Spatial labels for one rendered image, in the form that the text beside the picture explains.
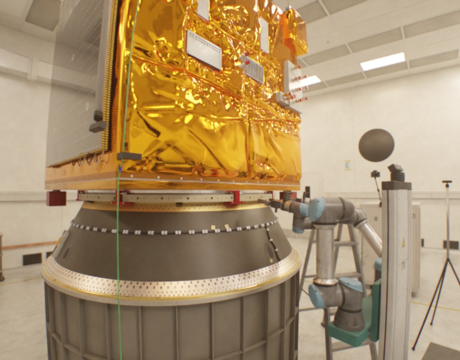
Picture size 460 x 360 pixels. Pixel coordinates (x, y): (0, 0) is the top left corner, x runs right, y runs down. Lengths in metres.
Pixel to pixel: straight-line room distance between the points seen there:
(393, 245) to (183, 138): 1.21
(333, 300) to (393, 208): 0.52
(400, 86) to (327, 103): 2.34
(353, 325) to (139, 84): 1.60
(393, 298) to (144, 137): 1.45
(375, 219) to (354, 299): 3.52
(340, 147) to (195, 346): 8.31
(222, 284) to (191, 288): 0.18
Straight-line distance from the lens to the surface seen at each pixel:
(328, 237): 1.27
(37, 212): 6.72
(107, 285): 1.59
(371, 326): 1.55
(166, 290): 1.46
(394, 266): 1.42
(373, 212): 4.83
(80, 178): 1.78
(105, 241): 1.71
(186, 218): 1.58
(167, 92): 1.46
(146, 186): 1.35
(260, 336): 1.81
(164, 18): 1.65
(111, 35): 1.55
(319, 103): 9.82
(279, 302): 1.88
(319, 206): 1.22
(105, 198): 1.79
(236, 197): 1.68
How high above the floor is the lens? 1.73
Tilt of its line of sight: 3 degrees up
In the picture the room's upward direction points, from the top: straight up
